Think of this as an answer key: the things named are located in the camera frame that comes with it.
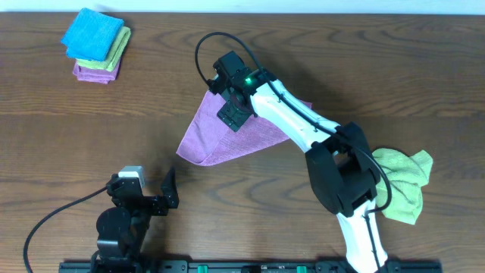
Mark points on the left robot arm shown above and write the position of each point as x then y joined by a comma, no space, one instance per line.
123,228

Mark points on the folded purple cloth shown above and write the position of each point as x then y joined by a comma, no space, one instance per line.
94,75

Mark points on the folded green cloth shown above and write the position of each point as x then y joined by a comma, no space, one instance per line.
114,54

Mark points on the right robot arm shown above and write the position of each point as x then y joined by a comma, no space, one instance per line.
342,173

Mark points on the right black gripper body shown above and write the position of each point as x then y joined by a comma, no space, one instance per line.
233,116

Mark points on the purple microfibre cloth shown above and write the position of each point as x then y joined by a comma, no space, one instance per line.
208,141

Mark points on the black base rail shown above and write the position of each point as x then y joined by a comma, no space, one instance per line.
181,266

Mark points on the crumpled green cloth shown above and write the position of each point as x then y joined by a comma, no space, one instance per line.
407,175

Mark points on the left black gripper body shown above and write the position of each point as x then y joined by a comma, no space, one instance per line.
152,205

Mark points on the folded blue cloth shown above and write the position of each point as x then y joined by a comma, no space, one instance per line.
91,35

